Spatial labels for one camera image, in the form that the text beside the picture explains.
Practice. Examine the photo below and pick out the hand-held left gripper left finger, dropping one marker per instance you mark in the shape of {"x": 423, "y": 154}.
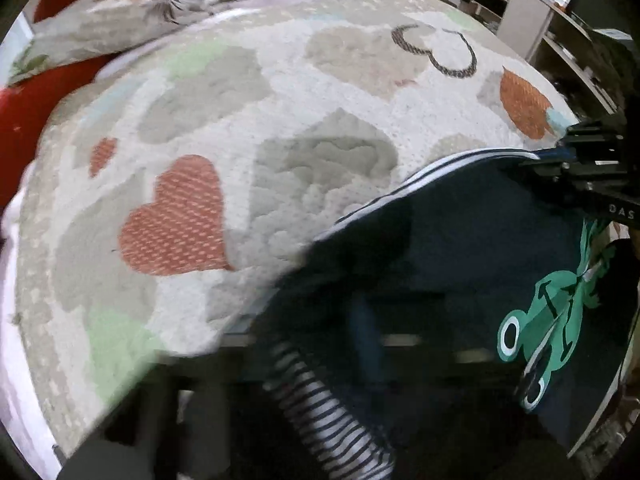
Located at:
{"x": 160, "y": 420}

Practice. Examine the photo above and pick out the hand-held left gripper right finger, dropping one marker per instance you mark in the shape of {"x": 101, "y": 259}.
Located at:
{"x": 366, "y": 335}

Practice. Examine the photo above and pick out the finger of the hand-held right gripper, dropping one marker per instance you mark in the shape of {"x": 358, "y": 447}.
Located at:
{"x": 560, "y": 167}
{"x": 592, "y": 135}

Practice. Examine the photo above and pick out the navy frog print shirt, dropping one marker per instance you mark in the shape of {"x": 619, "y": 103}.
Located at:
{"x": 450, "y": 260}

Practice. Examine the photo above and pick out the wooden shelf unit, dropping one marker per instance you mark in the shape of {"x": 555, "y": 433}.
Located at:
{"x": 530, "y": 15}

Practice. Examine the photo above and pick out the white bedsheet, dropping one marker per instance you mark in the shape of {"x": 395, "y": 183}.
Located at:
{"x": 15, "y": 360}

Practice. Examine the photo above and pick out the heart patterned blanket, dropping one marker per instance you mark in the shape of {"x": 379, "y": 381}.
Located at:
{"x": 280, "y": 125}

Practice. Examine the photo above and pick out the red cloth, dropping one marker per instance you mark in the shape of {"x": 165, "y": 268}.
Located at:
{"x": 20, "y": 130}

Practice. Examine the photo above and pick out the floral pillow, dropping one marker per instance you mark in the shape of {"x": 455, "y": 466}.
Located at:
{"x": 115, "y": 20}

